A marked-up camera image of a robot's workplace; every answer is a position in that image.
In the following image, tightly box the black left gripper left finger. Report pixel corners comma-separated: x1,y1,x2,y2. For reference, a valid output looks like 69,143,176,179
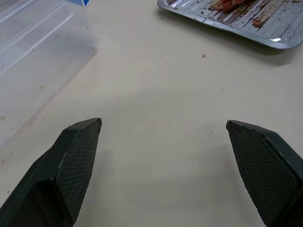
0,117,103,227

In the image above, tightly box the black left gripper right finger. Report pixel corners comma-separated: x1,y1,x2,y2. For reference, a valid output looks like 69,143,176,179
225,119,303,227

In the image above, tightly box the clear plastic storage box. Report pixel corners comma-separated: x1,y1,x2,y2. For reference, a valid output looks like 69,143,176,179
0,0,98,146

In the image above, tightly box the ribbed metal baking tray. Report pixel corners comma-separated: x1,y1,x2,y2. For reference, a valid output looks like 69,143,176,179
157,0,303,50

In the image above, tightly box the reddish food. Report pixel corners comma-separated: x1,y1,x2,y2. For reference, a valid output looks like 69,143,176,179
219,0,249,12

